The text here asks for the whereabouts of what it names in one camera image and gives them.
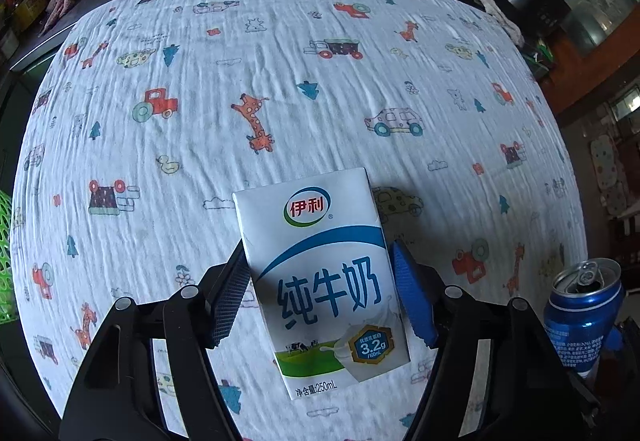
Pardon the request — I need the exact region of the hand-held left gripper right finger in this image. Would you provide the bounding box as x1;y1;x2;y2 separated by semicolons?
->
390;240;606;441

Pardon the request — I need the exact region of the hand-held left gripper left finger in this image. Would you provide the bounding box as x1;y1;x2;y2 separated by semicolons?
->
59;241;251;441

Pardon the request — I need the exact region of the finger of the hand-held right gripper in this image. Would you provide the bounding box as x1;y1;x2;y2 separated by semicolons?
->
602;313;640;372

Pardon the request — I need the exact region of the blue drink can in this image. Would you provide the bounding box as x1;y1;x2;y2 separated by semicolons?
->
543;257;627;379

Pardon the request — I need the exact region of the white milk carton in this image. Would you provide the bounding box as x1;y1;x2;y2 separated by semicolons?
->
232;166;412;402

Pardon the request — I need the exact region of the green plastic basket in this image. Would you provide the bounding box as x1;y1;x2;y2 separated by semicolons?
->
0;191;21;324

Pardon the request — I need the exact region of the white printed cloth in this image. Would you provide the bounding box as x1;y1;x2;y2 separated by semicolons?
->
11;0;590;441

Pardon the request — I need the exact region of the polka dot cushion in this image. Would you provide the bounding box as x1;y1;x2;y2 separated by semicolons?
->
590;133;631;216

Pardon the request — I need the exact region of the white rag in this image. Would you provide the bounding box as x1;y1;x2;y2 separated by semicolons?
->
450;0;525;46

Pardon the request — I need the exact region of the pink cloth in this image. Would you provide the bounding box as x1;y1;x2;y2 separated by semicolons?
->
40;0;86;34

